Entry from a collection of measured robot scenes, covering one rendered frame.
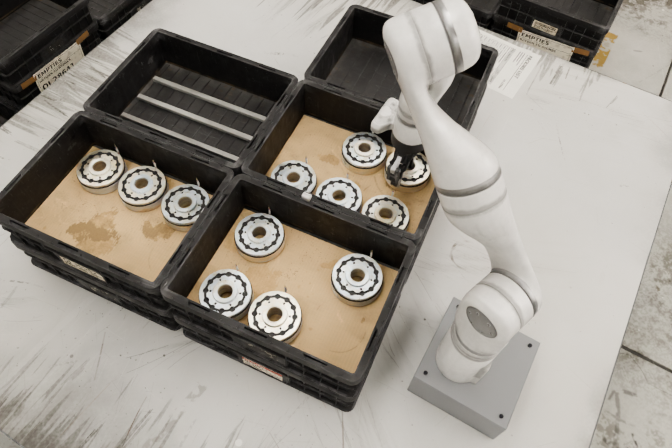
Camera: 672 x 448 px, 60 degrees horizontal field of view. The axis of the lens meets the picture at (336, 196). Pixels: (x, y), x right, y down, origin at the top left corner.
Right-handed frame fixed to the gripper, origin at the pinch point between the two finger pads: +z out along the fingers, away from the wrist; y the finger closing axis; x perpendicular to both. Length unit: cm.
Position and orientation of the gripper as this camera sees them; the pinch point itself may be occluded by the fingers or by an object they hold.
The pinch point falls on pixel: (401, 171)
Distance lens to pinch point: 129.6
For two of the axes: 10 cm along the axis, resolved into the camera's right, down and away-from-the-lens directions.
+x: -8.6, -4.4, 2.5
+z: -0.4, 5.4, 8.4
